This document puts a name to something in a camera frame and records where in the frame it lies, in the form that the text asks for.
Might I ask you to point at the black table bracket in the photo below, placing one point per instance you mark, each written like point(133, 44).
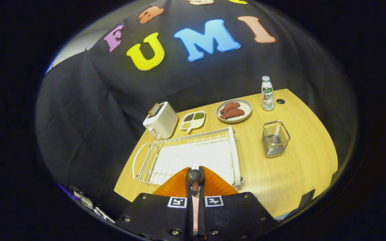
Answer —
point(307, 198)

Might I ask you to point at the black backdrop cloth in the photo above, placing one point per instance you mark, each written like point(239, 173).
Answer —
point(95, 100)

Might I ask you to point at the white toaster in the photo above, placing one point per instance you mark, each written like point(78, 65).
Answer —
point(163, 122)

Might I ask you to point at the white green drink bottle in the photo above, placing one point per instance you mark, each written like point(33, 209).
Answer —
point(267, 97)

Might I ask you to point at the beige plate with sausages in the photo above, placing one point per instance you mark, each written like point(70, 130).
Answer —
point(245, 108)

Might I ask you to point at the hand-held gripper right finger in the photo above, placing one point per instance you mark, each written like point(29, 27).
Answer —
point(233, 214)

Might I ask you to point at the toast slice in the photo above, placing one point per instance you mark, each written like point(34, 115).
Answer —
point(153, 109)

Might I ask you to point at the white printed tag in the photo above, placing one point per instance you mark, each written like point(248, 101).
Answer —
point(85, 201)

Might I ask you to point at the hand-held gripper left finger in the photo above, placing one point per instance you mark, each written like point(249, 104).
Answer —
point(156, 214)

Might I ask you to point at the brown sausage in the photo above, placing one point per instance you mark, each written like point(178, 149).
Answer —
point(233, 114)
point(230, 107)

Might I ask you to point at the white sectioned snack tray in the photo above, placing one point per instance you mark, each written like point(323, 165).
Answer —
point(194, 123)

